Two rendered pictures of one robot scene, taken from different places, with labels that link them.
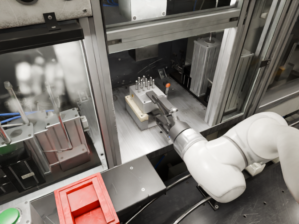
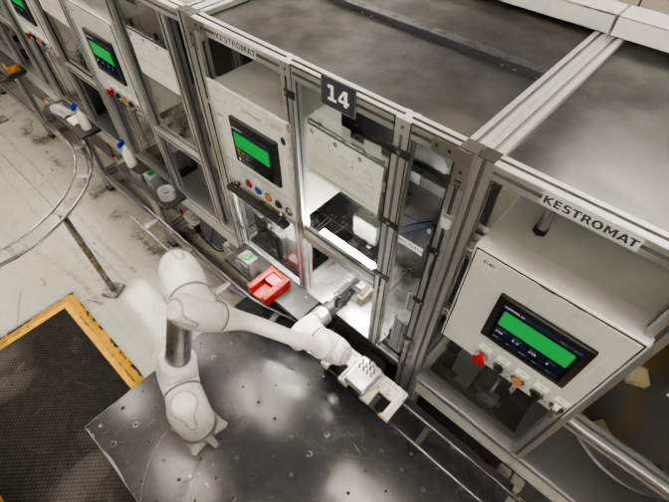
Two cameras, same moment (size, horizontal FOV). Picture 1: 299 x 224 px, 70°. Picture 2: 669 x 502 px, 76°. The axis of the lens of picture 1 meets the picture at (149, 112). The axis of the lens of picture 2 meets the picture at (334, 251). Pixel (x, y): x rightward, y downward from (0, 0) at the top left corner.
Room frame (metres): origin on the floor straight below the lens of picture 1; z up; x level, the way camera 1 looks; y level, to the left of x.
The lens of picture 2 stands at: (0.14, -1.04, 2.63)
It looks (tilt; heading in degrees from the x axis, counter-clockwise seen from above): 51 degrees down; 70
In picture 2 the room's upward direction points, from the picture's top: straight up
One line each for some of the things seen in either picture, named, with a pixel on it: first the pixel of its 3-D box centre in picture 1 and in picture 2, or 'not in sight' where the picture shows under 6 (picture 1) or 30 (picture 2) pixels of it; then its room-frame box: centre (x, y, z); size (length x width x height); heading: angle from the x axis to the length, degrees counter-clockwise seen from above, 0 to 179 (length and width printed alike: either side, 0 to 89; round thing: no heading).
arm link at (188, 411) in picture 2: not in sight; (188, 410); (-0.20, -0.27, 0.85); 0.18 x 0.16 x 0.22; 98
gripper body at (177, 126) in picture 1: (176, 129); (333, 306); (0.49, -0.09, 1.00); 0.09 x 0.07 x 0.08; 28
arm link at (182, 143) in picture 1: (189, 144); (321, 316); (0.42, -0.12, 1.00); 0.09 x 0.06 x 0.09; 118
